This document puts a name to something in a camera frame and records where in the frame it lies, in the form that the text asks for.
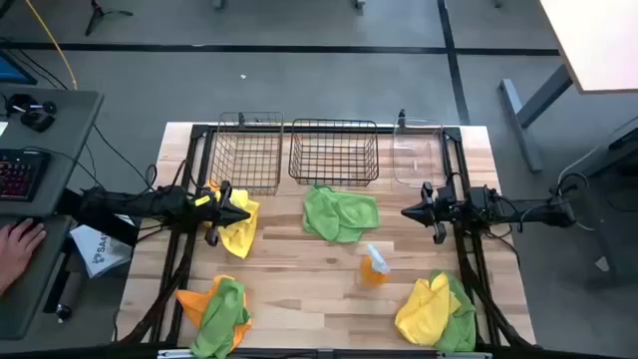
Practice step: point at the yellow microfiber towel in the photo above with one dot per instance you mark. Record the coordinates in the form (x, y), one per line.
(423, 314)
(239, 239)

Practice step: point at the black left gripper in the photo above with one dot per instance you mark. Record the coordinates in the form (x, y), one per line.
(202, 212)

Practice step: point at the grey table leg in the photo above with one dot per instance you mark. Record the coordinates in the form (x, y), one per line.
(523, 129)

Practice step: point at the black aluminium frame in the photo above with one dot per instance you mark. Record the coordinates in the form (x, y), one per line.
(466, 269)

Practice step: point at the spray bottle with orange liquid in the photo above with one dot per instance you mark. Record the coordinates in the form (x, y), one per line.
(373, 273)

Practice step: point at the black tripod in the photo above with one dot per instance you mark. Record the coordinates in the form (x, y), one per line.
(97, 12)

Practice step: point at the person's hand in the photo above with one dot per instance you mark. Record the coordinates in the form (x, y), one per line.
(17, 249)

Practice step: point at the orange and green cloths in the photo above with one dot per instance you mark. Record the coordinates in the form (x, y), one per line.
(192, 301)

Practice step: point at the grey desk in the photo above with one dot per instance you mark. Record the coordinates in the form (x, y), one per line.
(60, 139)

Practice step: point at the white printed paper bag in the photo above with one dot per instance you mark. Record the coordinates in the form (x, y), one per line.
(99, 249)

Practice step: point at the black backlit keyboard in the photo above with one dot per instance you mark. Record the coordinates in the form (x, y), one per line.
(20, 174)

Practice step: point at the black controller device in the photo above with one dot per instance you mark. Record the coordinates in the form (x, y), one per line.
(35, 119)

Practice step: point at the grey furniture foot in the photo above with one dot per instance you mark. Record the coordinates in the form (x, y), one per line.
(358, 4)
(218, 4)

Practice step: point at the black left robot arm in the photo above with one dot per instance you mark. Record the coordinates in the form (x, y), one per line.
(129, 204)

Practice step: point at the computer monitor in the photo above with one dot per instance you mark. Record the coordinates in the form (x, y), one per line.
(12, 70)

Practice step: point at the black round knob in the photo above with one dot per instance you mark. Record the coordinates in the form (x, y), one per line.
(63, 312)

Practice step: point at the yellow tag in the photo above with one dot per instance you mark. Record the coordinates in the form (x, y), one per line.
(202, 201)

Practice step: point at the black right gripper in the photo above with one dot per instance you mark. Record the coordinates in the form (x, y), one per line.
(442, 209)

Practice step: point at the green microfiber towel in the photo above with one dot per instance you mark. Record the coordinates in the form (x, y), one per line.
(339, 214)
(219, 314)
(463, 324)

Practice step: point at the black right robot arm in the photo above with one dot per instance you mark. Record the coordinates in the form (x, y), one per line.
(528, 212)

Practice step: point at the clear plastic container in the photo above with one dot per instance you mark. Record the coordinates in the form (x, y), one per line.
(416, 149)

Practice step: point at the white table top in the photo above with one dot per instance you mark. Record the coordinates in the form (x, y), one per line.
(598, 40)

